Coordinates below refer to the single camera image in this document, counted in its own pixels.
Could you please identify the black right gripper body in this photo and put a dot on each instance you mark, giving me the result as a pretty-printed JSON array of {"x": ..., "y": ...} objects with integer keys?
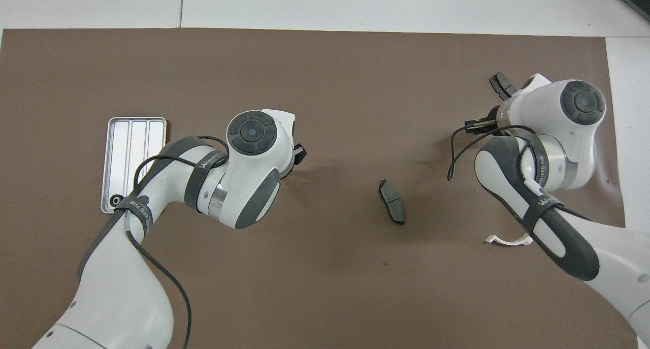
[{"x": 488, "y": 125}]

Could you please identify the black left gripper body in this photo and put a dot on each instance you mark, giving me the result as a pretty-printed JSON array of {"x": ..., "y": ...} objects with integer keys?
[{"x": 299, "y": 155}]

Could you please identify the large black bearing gear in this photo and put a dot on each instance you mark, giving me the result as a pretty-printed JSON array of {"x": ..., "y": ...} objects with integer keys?
[{"x": 116, "y": 200}]

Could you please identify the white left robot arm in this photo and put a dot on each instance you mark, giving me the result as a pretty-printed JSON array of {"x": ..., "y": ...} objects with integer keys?
[{"x": 111, "y": 288}]

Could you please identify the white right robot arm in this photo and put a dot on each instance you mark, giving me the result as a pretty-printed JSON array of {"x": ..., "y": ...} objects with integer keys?
[{"x": 558, "y": 115}]

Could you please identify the silver metal tray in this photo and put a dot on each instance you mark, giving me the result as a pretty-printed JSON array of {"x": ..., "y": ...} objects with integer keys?
[{"x": 129, "y": 146}]

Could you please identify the short dark grey brake pad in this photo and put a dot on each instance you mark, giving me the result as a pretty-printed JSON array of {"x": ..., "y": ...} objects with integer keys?
[{"x": 500, "y": 83}]

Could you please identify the long dark grey brake pad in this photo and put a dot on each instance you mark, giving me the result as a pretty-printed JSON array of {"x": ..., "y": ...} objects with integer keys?
[{"x": 391, "y": 201}]

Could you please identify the brown table mat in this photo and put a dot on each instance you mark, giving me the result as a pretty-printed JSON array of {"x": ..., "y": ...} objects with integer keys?
[{"x": 355, "y": 288}]

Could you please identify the white curved plastic bracket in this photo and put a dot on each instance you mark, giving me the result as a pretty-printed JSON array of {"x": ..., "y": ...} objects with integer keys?
[{"x": 500, "y": 241}]

